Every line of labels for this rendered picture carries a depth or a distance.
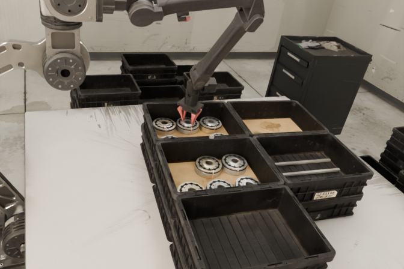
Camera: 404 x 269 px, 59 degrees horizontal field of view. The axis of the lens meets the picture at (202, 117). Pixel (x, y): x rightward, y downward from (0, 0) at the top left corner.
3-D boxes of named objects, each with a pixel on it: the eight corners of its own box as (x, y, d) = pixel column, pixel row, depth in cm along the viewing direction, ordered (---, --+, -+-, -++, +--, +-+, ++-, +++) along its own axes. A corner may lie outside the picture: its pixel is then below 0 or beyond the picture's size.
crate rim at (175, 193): (174, 201, 112) (174, 195, 111) (154, 145, 136) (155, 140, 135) (284, 188, 126) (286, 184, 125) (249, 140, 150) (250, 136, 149)
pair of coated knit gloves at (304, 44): (302, 49, 287) (303, 45, 285) (289, 41, 301) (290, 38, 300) (326, 49, 297) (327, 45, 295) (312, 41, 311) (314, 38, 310)
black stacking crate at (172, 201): (171, 223, 117) (174, 196, 112) (153, 166, 141) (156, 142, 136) (276, 208, 131) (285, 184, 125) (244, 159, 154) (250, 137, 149)
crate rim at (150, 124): (154, 145, 137) (155, 140, 135) (141, 107, 161) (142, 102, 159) (249, 140, 150) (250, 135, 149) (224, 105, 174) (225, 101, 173)
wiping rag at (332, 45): (327, 51, 292) (328, 47, 290) (310, 42, 309) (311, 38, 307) (353, 51, 303) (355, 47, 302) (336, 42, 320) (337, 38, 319)
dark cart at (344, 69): (282, 153, 311) (314, 55, 267) (257, 125, 346) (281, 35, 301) (335, 146, 335) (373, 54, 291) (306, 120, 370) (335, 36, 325)
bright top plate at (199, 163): (199, 173, 134) (200, 172, 134) (193, 157, 142) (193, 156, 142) (225, 172, 137) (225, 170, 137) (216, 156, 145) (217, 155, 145)
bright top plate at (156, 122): (154, 130, 155) (154, 129, 154) (151, 118, 163) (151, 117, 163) (177, 131, 157) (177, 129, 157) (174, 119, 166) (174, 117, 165)
